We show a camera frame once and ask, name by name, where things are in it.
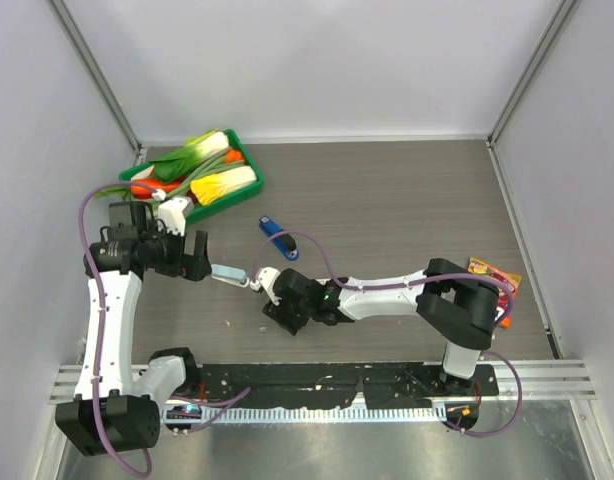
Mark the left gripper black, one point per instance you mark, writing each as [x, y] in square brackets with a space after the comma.
[193, 267]

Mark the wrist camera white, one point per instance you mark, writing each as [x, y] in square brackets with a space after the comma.
[264, 281]
[173, 212]

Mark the yellow white toy cabbage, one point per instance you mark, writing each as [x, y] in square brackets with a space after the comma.
[211, 188]

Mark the white toy radish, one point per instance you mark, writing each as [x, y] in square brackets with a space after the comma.
[145, 173]

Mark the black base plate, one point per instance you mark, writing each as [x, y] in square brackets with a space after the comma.
[325, 386]

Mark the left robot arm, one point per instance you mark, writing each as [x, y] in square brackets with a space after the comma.
[111, 407]

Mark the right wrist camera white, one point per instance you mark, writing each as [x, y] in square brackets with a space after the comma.
[264, 281]

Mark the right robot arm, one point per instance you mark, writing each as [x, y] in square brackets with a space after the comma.
[459, 305]

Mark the colourful candy bag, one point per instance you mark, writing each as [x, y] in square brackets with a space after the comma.
[510, 280]

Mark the green white toy bok choy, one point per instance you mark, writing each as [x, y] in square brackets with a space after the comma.
[194, 153]

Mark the green toy long beans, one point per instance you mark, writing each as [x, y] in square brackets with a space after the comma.
[212, 166]

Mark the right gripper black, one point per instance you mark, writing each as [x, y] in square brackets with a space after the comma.
[280, 314]

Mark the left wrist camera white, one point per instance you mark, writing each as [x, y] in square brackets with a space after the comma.
[173, 212]

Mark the white slotted cable duct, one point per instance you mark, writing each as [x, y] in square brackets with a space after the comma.
[357, 413]

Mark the small orange toy carrot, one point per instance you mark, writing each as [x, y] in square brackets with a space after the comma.
[233, 156]

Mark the light blue small stapler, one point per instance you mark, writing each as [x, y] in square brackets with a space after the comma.
[230, 275]

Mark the green plastic tray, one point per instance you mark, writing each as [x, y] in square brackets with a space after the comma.
[200, 212]

